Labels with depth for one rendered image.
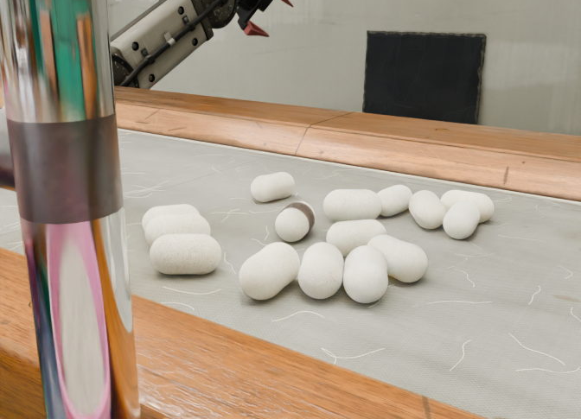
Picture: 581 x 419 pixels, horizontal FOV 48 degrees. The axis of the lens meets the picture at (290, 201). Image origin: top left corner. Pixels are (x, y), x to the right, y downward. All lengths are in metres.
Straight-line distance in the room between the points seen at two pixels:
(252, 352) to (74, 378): 0.07
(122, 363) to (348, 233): 0.20
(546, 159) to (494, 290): 0.19
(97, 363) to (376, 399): 0.08
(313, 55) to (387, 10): 0.36
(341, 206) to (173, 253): 0.12
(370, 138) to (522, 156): 0.13
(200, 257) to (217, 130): 0.32
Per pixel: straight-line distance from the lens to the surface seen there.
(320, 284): 0.30
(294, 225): 0.36
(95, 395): 0.17
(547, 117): 2.43
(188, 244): 0.33
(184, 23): 1.16
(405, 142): 0.54
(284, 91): 2.76
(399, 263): 0.32
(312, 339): 0.27
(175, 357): 0.22
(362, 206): 0.40
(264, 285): 0.29
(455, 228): 0.38
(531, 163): 0.51
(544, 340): 0.29
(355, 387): 0.20
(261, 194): 0.44
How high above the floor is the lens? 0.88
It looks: 18 degrees down
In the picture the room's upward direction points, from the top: straight up
